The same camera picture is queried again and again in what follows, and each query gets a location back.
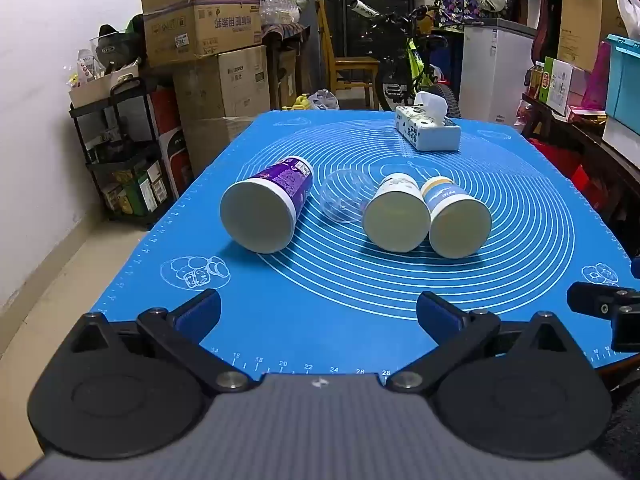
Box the white chest freezer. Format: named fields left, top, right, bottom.
left=458, top=18, right=539, bottom=127

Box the wooden chair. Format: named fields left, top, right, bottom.
left=315, top=0, right=382, bottom=109

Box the blue silicone baking mat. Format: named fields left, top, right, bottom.
left=90, top=109, right=634, bottom=387

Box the black helmet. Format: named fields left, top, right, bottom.
left=95, top=24, right=140, bottom=67

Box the plain brown cardboard box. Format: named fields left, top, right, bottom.
left=184, top=116, right=257, bottom=177

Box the green and black bicycle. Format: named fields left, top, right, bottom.
left=348, top=0, right=461, bottom=119

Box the purple paper cup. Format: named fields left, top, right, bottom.
left=220, top=156, right=314, bottom=255

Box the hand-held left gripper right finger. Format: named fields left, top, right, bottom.
left=386, top=290, right=573, bottom=395

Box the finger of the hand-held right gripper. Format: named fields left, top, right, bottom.
left=567, top=282, right=640, bottom=322

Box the crumpled clear plastic bag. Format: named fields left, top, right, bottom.
left=307, top=88, right=341, bottom=111

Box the shallow cardboard tray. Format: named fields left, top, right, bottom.
left=68, top=62, right=141, bottom=110

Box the teal storage bin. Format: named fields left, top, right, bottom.
left=604, top=34, right=640, bottom=137

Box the bag of clear bottles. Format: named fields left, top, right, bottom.
left=259, top=0, right=302, bottom=26

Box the tall cardboard box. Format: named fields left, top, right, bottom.
left=556, top=0, right=624, bottom=72

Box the pink translucent bag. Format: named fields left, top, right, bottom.
left=579, top=40, right=612, bottom=111

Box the white cup with blue label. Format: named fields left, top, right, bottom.
left=420, top=176, right=494, bottom=260

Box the clear plastic cup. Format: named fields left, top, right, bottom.
left=321, top=169, right=384, bottom=225

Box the floral patterned bag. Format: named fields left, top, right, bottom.
left=435, top=0, right=484, bottom=29

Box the dark wooden side table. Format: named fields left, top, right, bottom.
left=520, top=92, right=640, bottom=213

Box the red and black box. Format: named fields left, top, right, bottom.
left=149, top=87, right=194, bottom=202

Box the open cardboard box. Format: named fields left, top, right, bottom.
left=139, top=0, right=265, bottom=68

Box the large sealed cardboard box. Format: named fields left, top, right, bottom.
left=172, top=45, right=272, bottom=122

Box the green and white carton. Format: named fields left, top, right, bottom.
left=542, top=56, right=574, bottom=112

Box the white plastic bag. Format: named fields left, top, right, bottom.
left=614, top=0, right=640, bottom=42

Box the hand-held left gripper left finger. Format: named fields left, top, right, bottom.
left=69, top=288, right=255, bottom=395

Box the white paper cup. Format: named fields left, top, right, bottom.
left=362, top=173, right=432, bottom=253

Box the black rolling shelf cart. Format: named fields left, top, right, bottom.
left=69, top=77, right=177, bottom=229

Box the white tissue box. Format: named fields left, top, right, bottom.
left=394, top=92, right=462, bottom=153

